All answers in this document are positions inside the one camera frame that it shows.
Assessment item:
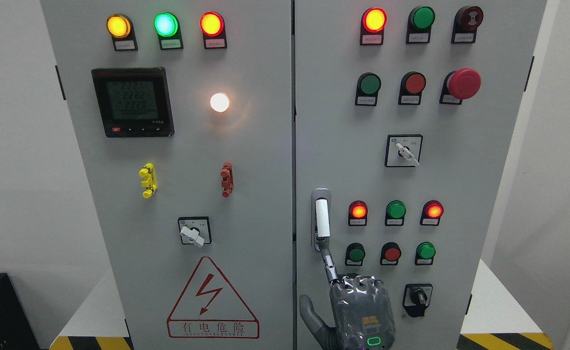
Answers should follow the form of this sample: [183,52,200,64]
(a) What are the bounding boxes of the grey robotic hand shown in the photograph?
[299,238,395,350]

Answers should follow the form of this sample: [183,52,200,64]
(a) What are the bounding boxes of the silver door handle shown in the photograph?
[311,188,330,252]

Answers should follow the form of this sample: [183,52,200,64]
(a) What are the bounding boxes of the grey right cabinet door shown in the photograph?
[294,0,547,350]

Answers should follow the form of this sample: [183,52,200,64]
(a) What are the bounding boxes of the grey cabinet door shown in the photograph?
[41,0,294,350]
[294,0,547,350]

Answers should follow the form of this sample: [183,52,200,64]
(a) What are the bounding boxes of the grey left cabinet door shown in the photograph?
[41,0,294,350]

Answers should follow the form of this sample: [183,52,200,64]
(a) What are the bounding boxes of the lower red push button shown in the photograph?
[380,242,402,266]

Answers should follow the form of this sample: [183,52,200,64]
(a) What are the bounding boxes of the red push button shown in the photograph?
[380,242,402,266]
[398,71,427,105]

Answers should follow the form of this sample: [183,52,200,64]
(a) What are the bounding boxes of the lower right green push button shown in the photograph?
[414,242,436,265]

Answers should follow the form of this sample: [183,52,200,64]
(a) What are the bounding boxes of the middle left red indicator lamp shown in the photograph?
[348,201,369,227]

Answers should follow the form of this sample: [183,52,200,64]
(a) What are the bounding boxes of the red indicator lamp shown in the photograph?
[360,7,387,46]
[419,201,445,227]
[348,201,369,227]
[200,11,227,50]

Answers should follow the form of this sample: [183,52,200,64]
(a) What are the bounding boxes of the middle green indicator lamp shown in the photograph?
[385,201,407,227]

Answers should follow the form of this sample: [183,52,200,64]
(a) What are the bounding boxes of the green indicator lamp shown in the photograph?
[154,12,183,50]
[406,6,436,44]
[385,201,407,227]

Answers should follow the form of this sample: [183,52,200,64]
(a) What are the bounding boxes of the middle right red indicator lamp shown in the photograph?
[419,201,445,227]

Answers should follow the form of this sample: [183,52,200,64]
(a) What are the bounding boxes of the white platform with hazard stripes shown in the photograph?
[50,262,553,350]

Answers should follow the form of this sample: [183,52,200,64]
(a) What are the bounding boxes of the red electric hazard warning sticker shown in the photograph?
[166,256,260,339]

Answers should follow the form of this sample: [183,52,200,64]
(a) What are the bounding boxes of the red terminal connector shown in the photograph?
[220,162,234,198]

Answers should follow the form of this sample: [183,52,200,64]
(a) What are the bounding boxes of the upper green push button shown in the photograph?
[355,72,381,106]

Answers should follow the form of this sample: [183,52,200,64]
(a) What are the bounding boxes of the upper red push button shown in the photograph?
[398,71,427,105]

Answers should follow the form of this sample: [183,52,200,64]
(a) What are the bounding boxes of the red emergency stop button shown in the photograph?
[439,67,481,105]

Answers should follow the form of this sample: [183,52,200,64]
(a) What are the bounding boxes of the white glowing indicator lamp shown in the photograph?
[210,92,231,113]

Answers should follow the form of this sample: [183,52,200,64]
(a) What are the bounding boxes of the yellow terminal connector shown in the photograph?
[138,162,158,199]

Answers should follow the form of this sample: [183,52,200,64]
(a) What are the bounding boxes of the red indicator lamp top right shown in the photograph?
[360,7,387,46]

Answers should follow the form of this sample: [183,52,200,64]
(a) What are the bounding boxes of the green indicator lamp top right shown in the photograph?
[406,6,436,44]

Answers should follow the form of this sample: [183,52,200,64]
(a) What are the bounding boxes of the black digital power meter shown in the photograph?
[91,67,175,138]

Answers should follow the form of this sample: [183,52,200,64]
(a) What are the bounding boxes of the dark red buzzer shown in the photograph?
[451,6,483,44]

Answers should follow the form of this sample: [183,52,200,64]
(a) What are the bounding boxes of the red indicator lamp top left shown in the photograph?
[200,11,227,50]

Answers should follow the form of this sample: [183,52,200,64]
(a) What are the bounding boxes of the green indicator lamp top left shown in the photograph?
[154,12,183,50]

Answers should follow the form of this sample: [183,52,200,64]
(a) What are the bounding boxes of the yellow indicator lamp top left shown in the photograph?
[107,13,138,51]

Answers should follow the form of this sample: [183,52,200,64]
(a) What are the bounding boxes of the bottom black knob selector switch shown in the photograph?
[402,283,433,317]

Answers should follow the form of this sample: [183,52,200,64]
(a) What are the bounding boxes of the upper right white selector switch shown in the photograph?
[385,134,423,168]

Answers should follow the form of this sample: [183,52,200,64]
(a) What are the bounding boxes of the left door white selector switch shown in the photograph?
[178,216,212,247]

